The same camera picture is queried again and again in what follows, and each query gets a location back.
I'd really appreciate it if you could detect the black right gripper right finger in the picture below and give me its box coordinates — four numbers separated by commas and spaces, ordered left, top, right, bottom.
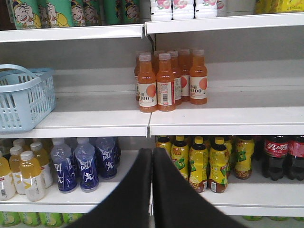
153, 148, 245, 228

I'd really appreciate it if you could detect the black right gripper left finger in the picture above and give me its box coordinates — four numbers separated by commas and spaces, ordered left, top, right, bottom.
68, 148, 152, 228

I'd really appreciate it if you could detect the light blue plastic basket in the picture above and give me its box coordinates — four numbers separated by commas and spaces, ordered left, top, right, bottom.
0, 64, 56, 133

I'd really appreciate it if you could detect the yellow lemon tea bottle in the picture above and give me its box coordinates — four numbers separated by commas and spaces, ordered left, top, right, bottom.
189, 136, 209, 193
156, 135, 172, 157
234, 135, 255, 180
208, 136, 229, 193
171, 135, 189, 181

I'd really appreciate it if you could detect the blue sports drink bottle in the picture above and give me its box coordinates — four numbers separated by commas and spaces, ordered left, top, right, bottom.
96, 137, 117, 179
51, 138, 77, 193
75, 137, 99, 192

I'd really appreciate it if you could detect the green drink bottle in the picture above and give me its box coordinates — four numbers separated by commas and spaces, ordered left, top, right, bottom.
19, 212, 41, 227
62, 213, 83, 224
38, 212, 64, 228

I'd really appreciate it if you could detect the yellow orange juice bottle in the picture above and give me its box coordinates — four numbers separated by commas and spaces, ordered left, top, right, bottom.
9, 146, 25, 195
30, 142, 53, 188
0, 153, 16, 201
19, 151, 46, 201

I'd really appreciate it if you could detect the plastic cola bottle red label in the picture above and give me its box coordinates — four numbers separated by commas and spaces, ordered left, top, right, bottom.
286, 135, 304, 181
262, 135, 289, 181

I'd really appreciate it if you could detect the orange grapefruit juice bottle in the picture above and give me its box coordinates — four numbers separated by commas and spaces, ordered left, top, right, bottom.
137, 52, 157, 113
156, 53, 176, 112
190, 49, 208, 105

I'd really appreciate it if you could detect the white peach drink bottle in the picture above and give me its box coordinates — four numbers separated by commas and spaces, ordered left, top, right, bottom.
150, 0, 172, 21
172, 0, 194, 20

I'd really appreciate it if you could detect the green cartoon tea bottle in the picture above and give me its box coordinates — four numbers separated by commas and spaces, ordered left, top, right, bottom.
38, 0, 73, 28
10, 0, 42, 30

